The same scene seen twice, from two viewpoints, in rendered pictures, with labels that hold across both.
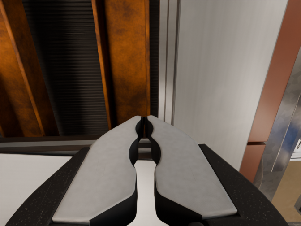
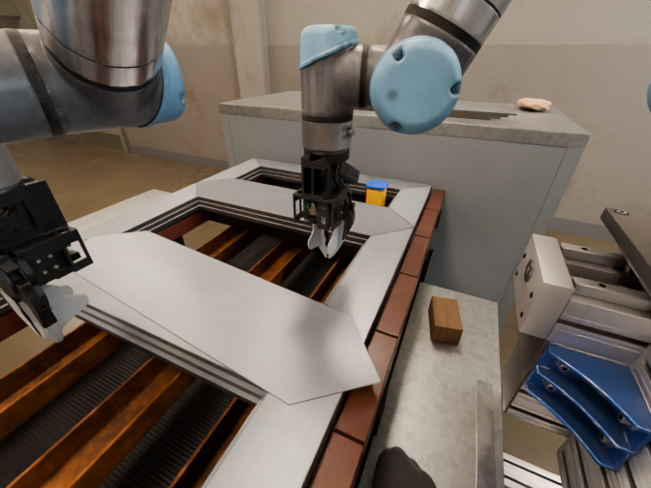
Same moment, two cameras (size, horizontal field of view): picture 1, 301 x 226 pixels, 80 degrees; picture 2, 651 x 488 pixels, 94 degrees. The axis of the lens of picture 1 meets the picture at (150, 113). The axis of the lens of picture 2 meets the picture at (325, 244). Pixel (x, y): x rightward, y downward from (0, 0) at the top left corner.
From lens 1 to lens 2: 0.59 m
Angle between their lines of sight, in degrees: 84
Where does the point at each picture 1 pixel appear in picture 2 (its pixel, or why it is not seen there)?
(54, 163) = (260, 283)
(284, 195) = not seen: outside the picture
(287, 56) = (406, 294)
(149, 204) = (289, 330)
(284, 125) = (470, 461)
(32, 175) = (241, 284)
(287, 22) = (404, 283)
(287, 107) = (465, 430)
